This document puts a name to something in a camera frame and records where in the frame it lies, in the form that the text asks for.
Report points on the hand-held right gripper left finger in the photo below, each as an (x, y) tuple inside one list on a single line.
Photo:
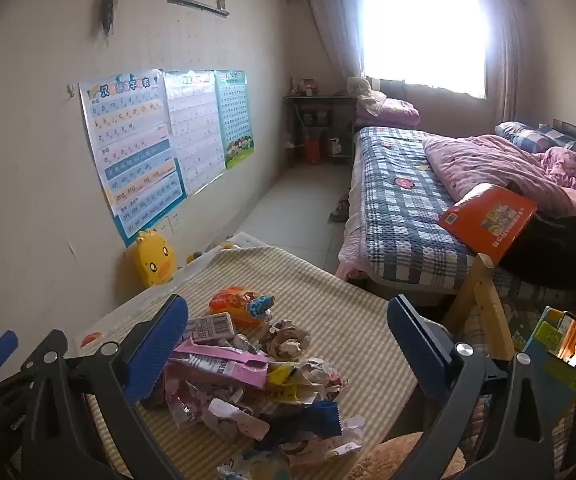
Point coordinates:
[(155, 355)]

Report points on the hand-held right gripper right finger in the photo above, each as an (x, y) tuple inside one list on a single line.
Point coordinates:
[(417, 342)]

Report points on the small white pink carton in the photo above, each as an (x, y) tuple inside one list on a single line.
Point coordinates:
[(213, 329)]

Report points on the orange snack packet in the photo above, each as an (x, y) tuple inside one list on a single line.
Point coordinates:
[(233, 305)]

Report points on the pale pink printed wrapper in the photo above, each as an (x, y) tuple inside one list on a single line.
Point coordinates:
[(183, 402)]

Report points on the green white striped tablecloth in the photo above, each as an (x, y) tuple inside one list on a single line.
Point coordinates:
[(347, 320)]

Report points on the yellow duck toy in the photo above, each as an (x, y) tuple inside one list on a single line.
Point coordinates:
[(154, 260)]

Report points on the yellow black toy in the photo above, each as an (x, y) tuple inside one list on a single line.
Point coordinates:
[(195, 257)]

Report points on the pink bed skirt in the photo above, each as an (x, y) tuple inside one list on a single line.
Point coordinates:
[(350, 255)]

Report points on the white pink torn wrapper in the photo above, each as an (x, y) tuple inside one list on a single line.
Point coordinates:
[(340, 440)]

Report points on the blue green plastic board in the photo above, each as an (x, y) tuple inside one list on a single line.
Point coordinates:
[(542, 340)]

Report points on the dark blue wrapper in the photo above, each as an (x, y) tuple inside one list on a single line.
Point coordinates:
[(318, 420)]

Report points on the bed with checked quilt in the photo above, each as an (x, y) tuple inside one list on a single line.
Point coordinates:
[(397, 210)]

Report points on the orange book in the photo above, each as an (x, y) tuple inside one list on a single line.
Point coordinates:
[(492, 217)]

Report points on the white printed wrapper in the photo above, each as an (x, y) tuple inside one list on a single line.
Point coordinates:
[(253, 467)]

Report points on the dark sneaker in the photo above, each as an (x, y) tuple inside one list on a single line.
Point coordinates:
[(339, 210)]

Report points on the black bag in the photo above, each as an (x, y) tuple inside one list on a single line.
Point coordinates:
[(557, 255)]

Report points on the pink quilt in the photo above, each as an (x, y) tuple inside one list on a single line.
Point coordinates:
[(492, 165)]

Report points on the blue letter chart poster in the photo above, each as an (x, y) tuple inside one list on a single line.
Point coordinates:
[(128, 160)]

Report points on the red container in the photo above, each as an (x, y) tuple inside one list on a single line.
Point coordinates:
[(313, 147)]

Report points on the white grid chart poster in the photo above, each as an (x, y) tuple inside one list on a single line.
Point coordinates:
[(195, 130)]

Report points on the pink folded pillow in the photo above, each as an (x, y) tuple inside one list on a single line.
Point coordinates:
[(392, 110)]

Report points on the blue plaid pillow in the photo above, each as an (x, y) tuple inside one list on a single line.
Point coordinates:
[(532, 137)]

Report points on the green chart poster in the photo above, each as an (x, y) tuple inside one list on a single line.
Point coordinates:
[(235, 115)]

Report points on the beige cloth bundle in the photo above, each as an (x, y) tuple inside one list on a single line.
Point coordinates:
[(365, 91)]

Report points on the dark shelf desk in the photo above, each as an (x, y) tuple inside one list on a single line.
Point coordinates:
[(318, 105)]

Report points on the small red white box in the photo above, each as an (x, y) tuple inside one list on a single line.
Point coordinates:
[(308, 86)]

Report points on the beige curtain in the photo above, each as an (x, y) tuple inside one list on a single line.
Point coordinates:
[(338, 15), (510, 55)]

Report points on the bright window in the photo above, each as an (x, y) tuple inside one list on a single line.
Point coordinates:
[(425, 30)]

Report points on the wooden chair frame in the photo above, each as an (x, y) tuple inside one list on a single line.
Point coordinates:
[(497, 305)]

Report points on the white wall socket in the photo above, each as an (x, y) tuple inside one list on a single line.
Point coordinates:
[(170, 223)]

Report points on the metal wall bracket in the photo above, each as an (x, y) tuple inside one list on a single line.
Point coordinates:
[(198, 4)]

